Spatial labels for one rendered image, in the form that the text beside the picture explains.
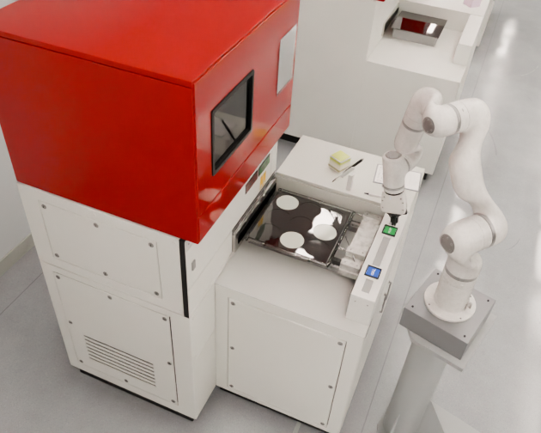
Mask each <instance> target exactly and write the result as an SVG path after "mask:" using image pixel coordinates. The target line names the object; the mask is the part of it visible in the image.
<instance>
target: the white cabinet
mask: <svg viewBox="0 0 541 433"><path fill-rule="evenodd" d="M415 205H416V202H415V204H414V207H413V209H412V212H411V214H410V218H409V220H408V222H407V225H406V227H405V230H404V233H403V237H402V240H401V242H400V244H399V247H398V251H397V253H396V255H395V258H394V261H393V262H392V267H391V269H390V271H389V274H388V276H387V279H386V282H385V285H384V288H383V290H382V292H381V295H380V299H379V301H378V303H377V306H376V309H375V310H374V314H373V317H372V319H371V321H370V324H369V327H368V330H367V333H366V335H365V338H361V337H358V336H356V335H353V334H351V333H348V332H345V331H342V330H339V329H337V328H335V327H332V326H328V325H326V324H323V323H320V322H318V321H316V320H311V319H309V318H307V317H304V316H302V315H299V314H295V313H293V312H290V311H288V310H285V309H283V308H279V307H277V306H274V305H271V304H269V303H267V302H262V301H260V300H258V299H255V298H252V297H250V296H246V295H243V294H241V293H239V292H236V291H233V290H230V289H227V288H225V287H222V286H220V285H217V284H215V297H216V385H217V386H218V387H220V389H221V390H224V391H226V392H228V393H231V394H234V395H236V396H238V397H241V398H242V399H246V400H248V401H251V402H252V403H255V404H257V405H259V406H262V407H264V408H267V409H269V410H272V411H274V412H277V413H279V414H282V415H283V416H285V417H288V418H292V419H294V420H295V421H298V422H300V423H302V424H305V425H308V426H310V427H312V428H315V429H316V430H320V431H322V432H325V433H339V432H340V430H341V428H342V426H343V421H344V420H345V417H346V414H347V411H348V409H349V407H350V402H351V400H352V398H353V395H354V392H355V390H356V386H357V383H358V381H359V378H360V376H361V373H362V369H363V366H364V364H365V362H366V359H367V356H368V352H369V350H370V347H371V344H372V343H373V340H374V335H375V334H376V331H377V328H378V325H379V323H380V319H381V316H382V314H383V312H384V309H385V306H386V302H387V300H388V297H389V295H390V292H391V289H392V284H393V281H394V278H395V275H396V271H397V269H398V263H399V260H400V257H401V253H402V251H403V247H404V242H405V239H406V236H407V233H408V229H409V226H410V221H411V218H412V215H413V212H414V208H415Z"/></svg>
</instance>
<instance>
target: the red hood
mask: <svg viewBox="0 0 541 433"><path fill-rule="evenodd" d="M300 1H301V0H17V1H15V2H13V3H11V4H9V5H7V6H5V7H2V8H1V9H0V126H1V129H2V132H3V137H4V140H5V143H6V146H7V149H8V152H9V157H10V160H11V163H12V166H13V169H14V172H15V177H16V180H17V181H19V182H21V183H23V184H26V185H29V186H33V187H36V188H38V189H40V190H43V191H46V192H50V193H53V194H55V195H58V196H60V197H63V198H67V199H70V200H72V201H75V202H77V203H80V204H85V205H87V206H89V207H92V208H95V209H97V210H102V211H105V212H107V213H109V214H112V215H114V216H117V217H122V218H124V219H126V220H129V221H132V222H134V223H139V224H142V225H143V226H146V227H149V228H152V229H156V230H159V231H161V232H163V233H166V234H169V235H173V236H176V237H178V238H180V239H183V240H186V241H190V242H193V243H195V244H199V242H200V241H201V240H202V239H203V238H204V237H205V236H206V234H207V233H208V232H209V230H210V229H211V227H212V226H213V225H214V224H215V222H216V221H217V219H218V218H219V217H220V215H221V214H222V213H223V212H224V211H225V210H226V208H227V207H228V205H229V204H230V203H231V201H232V200H233V199H234V197H235V196H236V195H237V193H238V192H239V191H240V189H241V188H242V187H243V186H244V185H245V183H246V182H247V181H248V179H249V178H250V177H251V175H252V174H253V172H254V171H255V170H256V168H257V167H258V166H259V164H260V163H261V162H262V161H263V160H264V158H265V157H266V156H267V154H268V153H269V152H270V151H271V149H272V148H273V146H274V145H275V144H276V142H277V141H278V139H279V138H280V137H281V136H282V134H283V133H284V132H285V131H286V130H287V128H288V127H289V119H290V108H291V99H292V88H293V79H294V69H295V50H296V41H297V31H298V21H299V11H300Z"/></svg>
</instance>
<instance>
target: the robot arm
mask: <svg viewBox="0 0 541 433"><path fill-rule="evenodd" d="M442 102H443V99H442V95H441V92H440V91H439V90H437V89H435V88H431V87H423V88H420V89H418V90H417V91H416V92H415V93H414V94H413V95H412V97H411V99H410V102H409V105H408V106H407V109H406V111H405V114H404V117H403V119H402V121H401V124H400V126H399V128H398V132H397V134H396V137H395V139H394V148H395V150H389V151H387V152H386V153H384V154H383V156H382V165H383V184H382V187H383V188H384V189H383V190H382V194H381V204H380V209H381V211H383V212H386V213H387V214H388V215H389V217H390V218H391V223H392V226H393V224H394V226H396V224H397V223H398V217H400V216H401V215H407V213H408V211H407V197H406V192H405V189H404V178H405V175H406V174H407V173H408V172H410V171H411V170H412V169H413V168H414V167H415V166H416V165H417V163H418V162H419V161H420V158H421V156H422V152H423V148H422V145H421V144H420V141H421V139H422V136H423V134H424V132H425V133H426V134H428V135H430V136H431V137H448V136H451V135H454V134H457V133H459V141H458V142H457V144H456V146H455V148H454V150H453V152H452V154H451V155H450V157H449V162H448V166H449V172H450V177H451V181H452V185H453V190H454V191H455V193H456V194H457V196H458V197H459V198H461V199H462V200H464V201H465V202H467V203H469V204H470V206H471V208H472V210H473V215H472V216H468V217H465V218H462V219H460V220H458V221H455V222H453V223H450V224H448V225H447V226H446V227H445V228H444V229H443V230H442V232H441V236H440V244H441V246H442V248H443V249H444V250H445V252H446V253H447V260H446V263H445V265H444V268H443V271H442V274H441V277H440V280H439V282H436V283H433V284H431V285H430V286H429V287H428V288H427V289H426V290H425V293H424V302H425V305H426V307H427V309H428V310H429V311H430V312H431V313H432V314H433V315H434V316H436V317H437V318H439V319H441V320H444V321H448V322H454V323H456V322H463V321H466V320H469V319H470V318H471V317H472V316H473V315H474V313H475V310H476V302H475V299H474V297H473V295H472V294H471V293H472V291H473V289H474V286H475V284H476V281H477V279H478V276H479V274H480V271H481V270H482V266H483V261H482V257H481V255H480V254H479V253H478V252H480V251H482V250H484V249H486V248H489V247H493V246H495V245H497V244H499V243H500V242H502V241H503V240H504V239H505V237H506V236H507V233H508V223H507V220H506V218H505V216H504V215H503V213H502V212H501V210H500V209H499V207H498V206H497V205H496V203H495V202H494V200H493V199H492V197H491V196H490V195H489V193H488V191H487V189H486V186H485V184H484V180H483V170H482V165H481V148H482V145H483V141H484V139H485V137H486V135H487V132H488V130H489V126H490V111H489V107H488V106H487V104H486V103H485V102H484V101H482V100H480V99H478V98H467V99H463V100H460V101H454V102H450V103H447V104H444V105H442Z"/></svg>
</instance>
